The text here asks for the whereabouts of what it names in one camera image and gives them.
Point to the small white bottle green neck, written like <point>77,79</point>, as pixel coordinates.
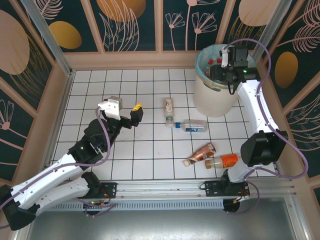
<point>168,106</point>

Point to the clear bottle blue cap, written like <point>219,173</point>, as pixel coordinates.
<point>195,126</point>

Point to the brown coffee drink bottle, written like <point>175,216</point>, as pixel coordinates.
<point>202,152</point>

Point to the orange label NFC bottle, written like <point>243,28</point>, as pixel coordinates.
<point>227,160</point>

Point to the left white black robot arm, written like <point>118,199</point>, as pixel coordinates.
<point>50,175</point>

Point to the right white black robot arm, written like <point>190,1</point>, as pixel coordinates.
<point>252,107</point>

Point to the light blue bin liner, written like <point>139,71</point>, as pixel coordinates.
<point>200,62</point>

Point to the white waste bin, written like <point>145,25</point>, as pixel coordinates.
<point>212,102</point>

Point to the grey metal panel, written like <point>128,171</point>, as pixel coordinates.
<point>160,225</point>

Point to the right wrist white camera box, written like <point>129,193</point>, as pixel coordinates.
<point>225,58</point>

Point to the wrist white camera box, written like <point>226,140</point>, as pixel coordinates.
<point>110,107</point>
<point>225,58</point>

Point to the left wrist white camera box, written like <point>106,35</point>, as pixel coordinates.
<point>110,107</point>

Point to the aluminium table side rail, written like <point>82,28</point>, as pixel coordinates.
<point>63,100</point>
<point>277,166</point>

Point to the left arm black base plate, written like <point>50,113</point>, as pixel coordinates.
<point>110,188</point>

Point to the aluminium frame post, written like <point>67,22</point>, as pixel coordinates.
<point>272,22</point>
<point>50,40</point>

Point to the aluminium mounting rail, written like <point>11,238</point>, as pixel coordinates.
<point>155,187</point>

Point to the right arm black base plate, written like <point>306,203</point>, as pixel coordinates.
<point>212,188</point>

